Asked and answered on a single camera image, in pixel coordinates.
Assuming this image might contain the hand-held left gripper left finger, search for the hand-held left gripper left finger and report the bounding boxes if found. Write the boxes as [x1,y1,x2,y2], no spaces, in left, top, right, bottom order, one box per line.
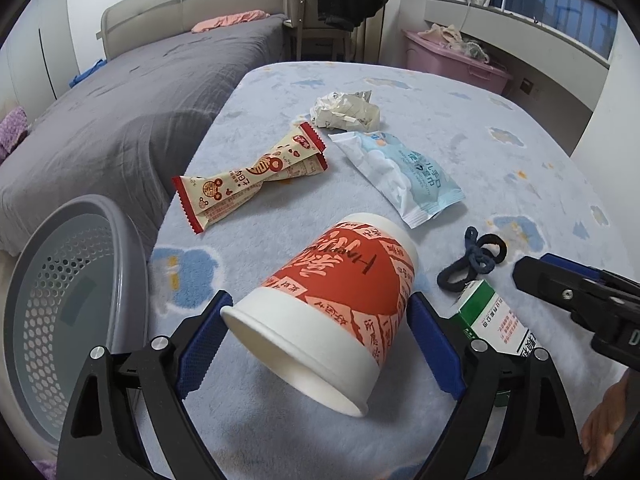
[57,290,233,480]

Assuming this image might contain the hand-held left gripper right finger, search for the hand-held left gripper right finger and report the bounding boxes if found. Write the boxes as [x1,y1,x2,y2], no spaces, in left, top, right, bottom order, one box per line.
[407,292,583,480]

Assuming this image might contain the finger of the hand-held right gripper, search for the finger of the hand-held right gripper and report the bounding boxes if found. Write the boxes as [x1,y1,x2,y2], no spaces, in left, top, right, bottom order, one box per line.
[540,254,640,302]
[512,255,608,331]

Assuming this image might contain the green and white box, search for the green and white box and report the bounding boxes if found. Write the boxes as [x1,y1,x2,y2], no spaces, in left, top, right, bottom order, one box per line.
[451,280,540,361]

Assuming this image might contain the red and white paper cup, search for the red and white paper cup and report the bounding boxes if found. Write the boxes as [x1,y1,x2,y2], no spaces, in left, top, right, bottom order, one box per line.
[220,212,419,417]

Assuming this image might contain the grey perforated plastic basket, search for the grey perforated plastic basket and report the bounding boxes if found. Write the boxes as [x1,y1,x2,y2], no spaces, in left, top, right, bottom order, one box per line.
[0,194,150,453]

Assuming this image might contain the beige and red snack wrapper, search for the beige and red snack wrapper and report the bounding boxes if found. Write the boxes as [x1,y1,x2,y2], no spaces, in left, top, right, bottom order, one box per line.
[171,122,328,235]

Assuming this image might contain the person's right hand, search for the person's right hand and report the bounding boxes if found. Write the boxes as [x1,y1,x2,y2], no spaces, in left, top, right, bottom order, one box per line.
[580,372,632,478]

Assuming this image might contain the light blue printed blanket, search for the light blue printed blanket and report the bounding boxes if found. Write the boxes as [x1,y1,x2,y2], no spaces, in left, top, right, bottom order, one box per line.
[145,61,631,480]

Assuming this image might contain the light blue wipes packet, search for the light blue wipes packet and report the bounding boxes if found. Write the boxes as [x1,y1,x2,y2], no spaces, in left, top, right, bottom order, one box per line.
[327,131,466,230]

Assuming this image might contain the purple fuzzy rug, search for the purple fuzzy rug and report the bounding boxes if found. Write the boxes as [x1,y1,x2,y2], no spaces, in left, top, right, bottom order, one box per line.
[27,445,58,480]

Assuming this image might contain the pink plastic storage box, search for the pink plastic storage box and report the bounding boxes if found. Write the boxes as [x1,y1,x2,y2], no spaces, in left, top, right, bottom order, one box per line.
[402,30,513,96]

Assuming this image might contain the grey bed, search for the grey bed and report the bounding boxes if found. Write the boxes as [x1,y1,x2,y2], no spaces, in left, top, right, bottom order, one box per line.
[0,14,288,256]

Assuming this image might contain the crumpled paper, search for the crumpled paper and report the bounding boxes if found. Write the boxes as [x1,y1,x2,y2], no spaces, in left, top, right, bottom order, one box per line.
[309,89,382,133]

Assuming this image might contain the pile of light clothes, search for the pile of light clothes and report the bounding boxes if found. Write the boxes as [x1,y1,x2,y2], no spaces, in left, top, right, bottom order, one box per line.
[417,22,493,63]

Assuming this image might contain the purple fuzzy cloth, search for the purple fuzzy cloth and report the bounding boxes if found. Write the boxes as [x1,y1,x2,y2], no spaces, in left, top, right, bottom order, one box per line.
[0,106,30,161]

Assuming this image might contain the blue cloth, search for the blue cloth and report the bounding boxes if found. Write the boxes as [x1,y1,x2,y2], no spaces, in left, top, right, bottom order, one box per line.
[70,59,107,87]

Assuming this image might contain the pink cloth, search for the pink cloth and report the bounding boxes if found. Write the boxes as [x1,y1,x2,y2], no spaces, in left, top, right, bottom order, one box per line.
[192,10,271,33]

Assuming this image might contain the white wardrobe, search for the white wardrobe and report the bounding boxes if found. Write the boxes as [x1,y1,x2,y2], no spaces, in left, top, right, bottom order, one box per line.
[0,5,81,111]

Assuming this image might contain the beige padded headboard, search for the beige padded headboard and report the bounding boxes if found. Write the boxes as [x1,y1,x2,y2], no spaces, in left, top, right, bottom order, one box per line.
[101,0,286,58]

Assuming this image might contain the beige chair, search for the beige chair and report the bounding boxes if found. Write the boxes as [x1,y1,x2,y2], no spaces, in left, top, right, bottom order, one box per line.
[284,0,361,61]

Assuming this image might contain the black hair tie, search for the black hair tie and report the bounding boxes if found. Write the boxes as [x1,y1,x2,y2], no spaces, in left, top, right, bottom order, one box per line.
[437,236,507,289]

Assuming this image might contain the dark blue hair tie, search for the dark blue hair tie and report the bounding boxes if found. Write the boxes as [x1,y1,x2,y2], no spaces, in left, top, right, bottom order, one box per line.
[464,226,495,275]

